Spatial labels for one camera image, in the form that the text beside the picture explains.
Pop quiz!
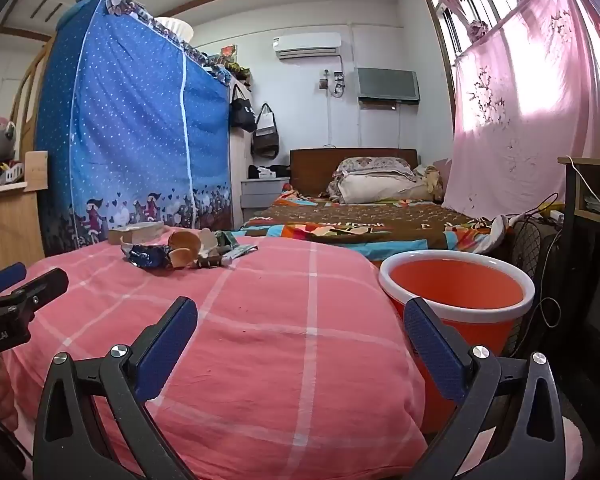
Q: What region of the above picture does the black handbag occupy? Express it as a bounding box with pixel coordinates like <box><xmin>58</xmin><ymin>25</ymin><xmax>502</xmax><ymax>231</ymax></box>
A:
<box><xmin>228</xmin><ymin>84</ymin><xmax>257</xmax><ymax>133</ymax></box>

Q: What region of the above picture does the beige wardrobe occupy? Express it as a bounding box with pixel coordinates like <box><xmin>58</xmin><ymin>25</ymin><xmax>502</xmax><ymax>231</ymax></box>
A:
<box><xmin>228</xmin><ymin>77</ymin><xmax>253</xmax><ymax>231</ymax></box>

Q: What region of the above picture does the orange bin with white rim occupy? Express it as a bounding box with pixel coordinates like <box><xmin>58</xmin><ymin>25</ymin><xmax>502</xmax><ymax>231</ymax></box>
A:
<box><xmin>379</xmin><ymin>251</ymin><xmax>537</xmax><ymax>433</ymax></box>

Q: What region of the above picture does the blue dotted fabric wardrobe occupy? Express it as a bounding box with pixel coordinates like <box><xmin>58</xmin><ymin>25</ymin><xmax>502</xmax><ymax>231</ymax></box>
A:
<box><xmin>34</xmin><ymin>0</ymin><xmax>233</xmax><ymax>258</ymax></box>

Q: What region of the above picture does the colourful clutter pile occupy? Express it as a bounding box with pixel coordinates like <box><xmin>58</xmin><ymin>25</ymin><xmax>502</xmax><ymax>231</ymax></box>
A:
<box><xmin>200</xmin><ymin>45</ymin><xmax>253</xmax><ymax>91</ymax></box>

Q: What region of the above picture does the floral patterned pillow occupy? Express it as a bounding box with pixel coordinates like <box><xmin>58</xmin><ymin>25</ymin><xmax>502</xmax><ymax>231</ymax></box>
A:
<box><xmin>335</xmin><ymin>156</ymin><xmax>416</xmax><ymax>179</ymax></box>

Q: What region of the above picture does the brown colourful bed sheet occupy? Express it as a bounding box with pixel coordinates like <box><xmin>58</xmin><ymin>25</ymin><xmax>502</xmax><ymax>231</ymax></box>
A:
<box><xmin>232</xmin><ymin>187</ymin><xmax>511</xmax><ymax>261</ymax></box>

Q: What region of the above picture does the wooden bed headboard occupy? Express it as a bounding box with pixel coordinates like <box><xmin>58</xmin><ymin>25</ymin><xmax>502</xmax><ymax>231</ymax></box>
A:
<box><xmin>289</xmin><ymin>148</ymin><xmax>419</xmax><ymax>196</ymax></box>

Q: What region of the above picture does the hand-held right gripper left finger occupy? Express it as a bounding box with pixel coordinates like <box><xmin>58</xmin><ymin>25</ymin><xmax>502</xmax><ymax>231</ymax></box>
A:
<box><xmin>32</xmin><ymin>296</ymin><xmax>199</xmax><ymax>480</ymax></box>

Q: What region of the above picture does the white cable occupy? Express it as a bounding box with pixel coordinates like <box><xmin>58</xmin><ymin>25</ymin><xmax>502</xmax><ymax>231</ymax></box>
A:
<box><xmin>566</xmin><ymin>156</ymin><xmax>600</xmax><ymax>223</ymax></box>

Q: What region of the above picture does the pink checked blanket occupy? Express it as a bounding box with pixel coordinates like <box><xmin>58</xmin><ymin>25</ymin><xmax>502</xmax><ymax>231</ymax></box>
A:
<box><xmin>0</xmin><ymin>235</ymin><xmax>428</xmax><ymax>480</ymax></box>

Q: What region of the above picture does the white air conditioner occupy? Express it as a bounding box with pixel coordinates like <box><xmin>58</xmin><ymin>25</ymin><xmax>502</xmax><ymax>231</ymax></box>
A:
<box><xmin>273</xmin><ymin>32</ymin><xmax>342</xmax><ymax>61</ymax></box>

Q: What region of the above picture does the small white tray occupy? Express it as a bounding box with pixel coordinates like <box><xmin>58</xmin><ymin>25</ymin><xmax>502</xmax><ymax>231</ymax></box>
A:
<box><xmin>0</xmin><ymin>160</ymin><xmax>28</xmax><ymax>183</ymax></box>

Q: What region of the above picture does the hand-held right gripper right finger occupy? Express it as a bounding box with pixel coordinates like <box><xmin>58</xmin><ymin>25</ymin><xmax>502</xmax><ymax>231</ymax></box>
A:
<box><xmin>403</xmin><ymin>297</ymin><xmax>566</xmax><ymax>480</ymax></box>

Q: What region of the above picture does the arched wooden frame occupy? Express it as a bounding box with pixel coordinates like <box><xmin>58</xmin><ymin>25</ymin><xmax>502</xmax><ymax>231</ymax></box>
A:
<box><xmin>10</xmin><ymin>35</ymin><xmax>56</xmax><ymax>126</ymax></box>

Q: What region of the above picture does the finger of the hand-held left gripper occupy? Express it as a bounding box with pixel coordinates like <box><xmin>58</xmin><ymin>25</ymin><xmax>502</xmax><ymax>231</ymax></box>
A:
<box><xmin>0</xmin><ymin>267</ymin><xmax>69</xmax><ymax>322</ymax></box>
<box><xmin>0</xmin><ymin>262</ymin><xmax>27</xmax><ymax>297</ymax></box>

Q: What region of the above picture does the cream pillow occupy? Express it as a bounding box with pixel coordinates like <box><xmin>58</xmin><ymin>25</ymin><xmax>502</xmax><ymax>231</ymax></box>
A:
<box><xmin>328</xmin><ymin>172</ymin><xmax>431</xmax><ymax>205</ymax></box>

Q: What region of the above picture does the black item on nightstand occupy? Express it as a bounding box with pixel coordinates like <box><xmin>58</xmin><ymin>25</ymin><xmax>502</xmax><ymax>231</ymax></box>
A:
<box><xmin>247</xmin><ymin>163</ymin><xmax>291</xmax><ymax>179</ymax></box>

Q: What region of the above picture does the white plastic basket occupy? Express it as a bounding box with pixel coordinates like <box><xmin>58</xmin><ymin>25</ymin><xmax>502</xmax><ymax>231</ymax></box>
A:
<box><xmin>155</xmin><ymin>16</ymin><xmax>195</xmax><ymax>43</ymax></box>

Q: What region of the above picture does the wooden desk with black legs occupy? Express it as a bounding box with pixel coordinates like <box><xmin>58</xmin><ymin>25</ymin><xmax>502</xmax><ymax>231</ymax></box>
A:
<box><xmin>557</xmin><ymin>156</ymin><xmax>600</xmax><ymax>311</ymax></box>

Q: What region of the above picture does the green and white wrapper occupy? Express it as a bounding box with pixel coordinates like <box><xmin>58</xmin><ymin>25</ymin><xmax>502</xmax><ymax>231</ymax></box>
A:
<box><xmin>215</xmin><ymin>231</ymin><xmax>258</xmax><ymax>261</ymax></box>

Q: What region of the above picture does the pink hanging sheet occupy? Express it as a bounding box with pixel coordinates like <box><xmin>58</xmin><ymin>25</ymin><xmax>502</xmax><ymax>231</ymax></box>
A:
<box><xmin>442</xmin><ymin>0</ymin><xmax>600</xmax><ymax>218</ymax></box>

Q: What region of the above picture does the black mesh fan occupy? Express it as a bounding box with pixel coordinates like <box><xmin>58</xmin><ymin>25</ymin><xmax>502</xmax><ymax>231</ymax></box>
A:
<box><xmin>510</xmin><ymin>217</ymin><xmax>563</xmax><ymax>361</ymax></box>

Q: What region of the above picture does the brown and white tote bag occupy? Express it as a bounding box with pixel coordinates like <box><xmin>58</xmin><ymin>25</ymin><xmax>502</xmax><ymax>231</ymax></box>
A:
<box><xmin>251</xmin><ymin>103</ymin><xmax>281</xmax><ymax>159</ymax></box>

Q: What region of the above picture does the light wooden cabinet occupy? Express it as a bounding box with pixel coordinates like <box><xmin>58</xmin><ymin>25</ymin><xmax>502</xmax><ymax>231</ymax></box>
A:
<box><xmin>0</xmin><ymin>180</ymin><xmax>46</xmax><ymax>276</ymax></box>

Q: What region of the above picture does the person's left hand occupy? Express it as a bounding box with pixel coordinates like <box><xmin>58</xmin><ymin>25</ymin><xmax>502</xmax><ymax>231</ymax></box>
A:
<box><xmin>0</xmin><ymin>355</ymin><xmax>22</xmax><ymax>433</ymax></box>

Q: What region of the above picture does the grey wall television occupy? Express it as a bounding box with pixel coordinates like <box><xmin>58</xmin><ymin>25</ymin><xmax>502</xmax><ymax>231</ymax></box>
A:
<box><xmin>356</xmin><ymin>67</ymin><xmax>421</xmax><ymax>107</ymax></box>

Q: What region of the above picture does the cardboard tape roll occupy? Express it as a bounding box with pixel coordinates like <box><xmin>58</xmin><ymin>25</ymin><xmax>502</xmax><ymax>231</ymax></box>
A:
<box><xmin>108</xmin><ymin>220</ymin><xmax>166</xmax><ymax>247</ymax></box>

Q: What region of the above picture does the yellowish crumpled cloth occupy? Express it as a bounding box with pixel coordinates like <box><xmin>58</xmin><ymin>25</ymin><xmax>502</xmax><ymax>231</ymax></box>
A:
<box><xmin>414</xmin><ymin>164</ymin><xmax>447</xmax><ymax>202</ymax></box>

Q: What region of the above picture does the grey nightstand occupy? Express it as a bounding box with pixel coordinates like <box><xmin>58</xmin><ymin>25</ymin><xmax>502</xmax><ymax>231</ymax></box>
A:
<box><xmin>240</xmin><ymin>176</ymin><xmax>292</xmax><ymax>211</ymax></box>

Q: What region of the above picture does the white eggshell piece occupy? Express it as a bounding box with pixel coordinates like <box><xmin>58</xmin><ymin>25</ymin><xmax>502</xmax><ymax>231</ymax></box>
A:
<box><xmin>197</xmin><ymin>228</ymin><xmax>220</xmax><ymax>256</ymax></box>

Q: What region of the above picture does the dark blue foil wrapper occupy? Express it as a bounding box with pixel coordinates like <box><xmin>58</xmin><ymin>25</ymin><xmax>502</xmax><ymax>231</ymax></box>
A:
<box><xmin>125</xmin><ymin>242</ymin><xmax>173</xmax><ymax>271</ymax></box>

